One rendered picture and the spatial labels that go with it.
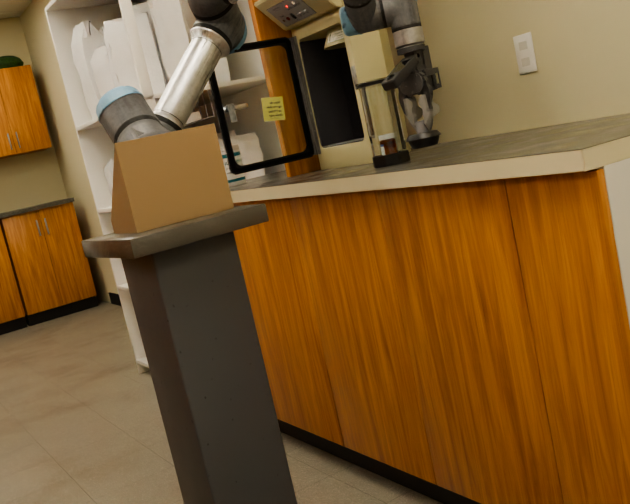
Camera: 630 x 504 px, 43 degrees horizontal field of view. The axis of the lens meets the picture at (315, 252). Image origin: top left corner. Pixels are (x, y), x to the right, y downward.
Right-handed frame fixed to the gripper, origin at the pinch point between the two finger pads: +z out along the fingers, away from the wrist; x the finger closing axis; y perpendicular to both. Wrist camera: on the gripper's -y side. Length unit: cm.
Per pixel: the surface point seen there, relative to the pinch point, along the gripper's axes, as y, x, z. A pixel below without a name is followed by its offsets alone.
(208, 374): -68, 19, 41
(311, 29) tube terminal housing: 26, 53, -36
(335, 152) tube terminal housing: 26, 55, 3
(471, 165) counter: -27.9, -30.8, 8.9
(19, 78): 177, 533, -104
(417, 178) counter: -23.2, -13.2, 10.4
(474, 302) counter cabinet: -22, -21, 40
